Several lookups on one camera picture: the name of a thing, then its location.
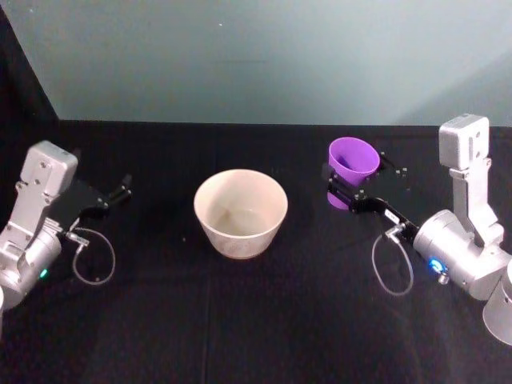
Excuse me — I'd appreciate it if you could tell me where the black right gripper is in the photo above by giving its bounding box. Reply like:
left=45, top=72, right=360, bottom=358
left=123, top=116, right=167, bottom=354
left=321, top=150, right=421, bottom=246

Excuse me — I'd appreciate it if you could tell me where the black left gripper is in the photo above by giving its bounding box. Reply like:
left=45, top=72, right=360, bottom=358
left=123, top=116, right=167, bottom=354
left=50, top=148, right=134, bottom=234

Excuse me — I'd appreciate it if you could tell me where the purple plastic cup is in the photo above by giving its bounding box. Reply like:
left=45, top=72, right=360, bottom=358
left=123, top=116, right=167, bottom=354
left=326, top=136, right=382, bottom=211

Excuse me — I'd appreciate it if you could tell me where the black hanging backdrop cloth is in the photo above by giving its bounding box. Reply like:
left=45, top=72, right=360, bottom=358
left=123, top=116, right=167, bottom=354
left=0, top=6, right=62, bottom=133

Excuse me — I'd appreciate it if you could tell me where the cream ceramic bowl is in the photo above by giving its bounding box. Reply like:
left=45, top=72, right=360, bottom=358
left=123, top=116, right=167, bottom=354
left=193, top=168, right=290, bottom=262

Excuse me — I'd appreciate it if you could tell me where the black table cloth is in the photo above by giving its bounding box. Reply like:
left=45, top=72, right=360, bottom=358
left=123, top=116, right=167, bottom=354
left=0, top=118, right=512, bottom=384

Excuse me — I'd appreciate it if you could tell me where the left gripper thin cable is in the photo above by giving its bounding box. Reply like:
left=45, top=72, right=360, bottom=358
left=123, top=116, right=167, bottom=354
left=65, top=226, right=118, bottom=286

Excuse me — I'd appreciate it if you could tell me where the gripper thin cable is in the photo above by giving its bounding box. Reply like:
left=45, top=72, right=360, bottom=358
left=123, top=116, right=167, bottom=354
left=371, top=225, right=415, bottom=298
left=65, top=226, right=118, bottom=286

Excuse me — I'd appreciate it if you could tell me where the right gripper thin cable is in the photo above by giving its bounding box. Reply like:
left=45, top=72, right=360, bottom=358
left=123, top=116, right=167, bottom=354
left=371, top=225, right=415, bottom=298

